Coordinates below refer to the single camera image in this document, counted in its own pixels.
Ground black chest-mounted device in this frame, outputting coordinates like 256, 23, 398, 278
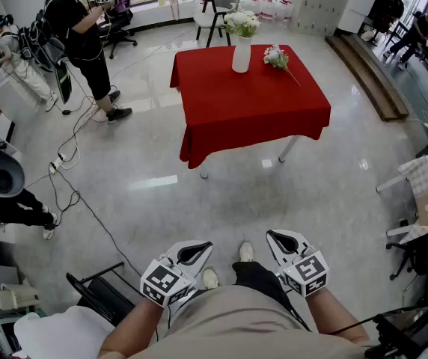
363, 307, 428, 359

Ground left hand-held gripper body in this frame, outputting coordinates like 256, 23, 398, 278
140, 251, 201, 310

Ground black mesh office chair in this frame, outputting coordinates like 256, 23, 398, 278
100, 0, 138, 60

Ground beige desktop device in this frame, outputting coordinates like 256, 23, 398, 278
0, 283, 41, 313

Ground pale blue flower bouquet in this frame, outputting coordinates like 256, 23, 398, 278
262, 43, 302, 88

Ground wooden step platform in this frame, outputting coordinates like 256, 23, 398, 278
325, 34, 410, 123

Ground grey locker cabinet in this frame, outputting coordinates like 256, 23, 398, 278
292, 0, 353, 37

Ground table with white legs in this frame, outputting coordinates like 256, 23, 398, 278
200, 135, 301, 180

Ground person's right shoe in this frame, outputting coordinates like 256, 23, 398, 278
238, 242, 254, 263

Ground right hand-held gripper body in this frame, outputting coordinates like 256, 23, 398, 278
276, 245, 330, 298

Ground white extension strip with cable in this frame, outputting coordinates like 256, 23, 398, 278
408, 108, 428, 145

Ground black swivel chair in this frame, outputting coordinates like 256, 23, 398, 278
385, 218, 428, 282

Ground person's right forearm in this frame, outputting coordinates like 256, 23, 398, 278
305, 288, 370, 346

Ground person's left forearm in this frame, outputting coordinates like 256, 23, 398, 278
97, 297, 165, 359

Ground grey chair with black legs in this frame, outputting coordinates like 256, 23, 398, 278
193, 0, 242, 49

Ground person's shoe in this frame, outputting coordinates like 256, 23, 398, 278
238, 242, 254, 263
202, 268, 220, 290

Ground white power strip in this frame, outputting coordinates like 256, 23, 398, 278
48, 154, 66, 174

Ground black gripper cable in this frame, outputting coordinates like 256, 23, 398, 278
273, 271, 378, 336

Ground table with checked cloth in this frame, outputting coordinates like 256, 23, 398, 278
376, 148, 428, 245

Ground red tablecloth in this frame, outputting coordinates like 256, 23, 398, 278
169, 44, 332, 170

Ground white flower bouquet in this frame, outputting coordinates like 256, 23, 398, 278
223, 9, 262, 39

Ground dark hanging clothes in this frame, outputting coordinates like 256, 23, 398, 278
370, 0, 406, 33

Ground white ceramic vase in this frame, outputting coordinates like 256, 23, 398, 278
231, 34, 253, 74

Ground black folding chair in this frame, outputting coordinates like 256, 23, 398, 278
66, 262, 142, 327

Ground person's torso in beige shirt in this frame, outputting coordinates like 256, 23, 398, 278
126, 286, 376, 359

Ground long black floor cable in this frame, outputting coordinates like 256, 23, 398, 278
48, 165, 144, 278

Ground person's left shoe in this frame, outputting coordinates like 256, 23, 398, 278
202, 268, 220, 290

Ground row of water jugs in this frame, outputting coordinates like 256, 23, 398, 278
242, 0, 294, 25

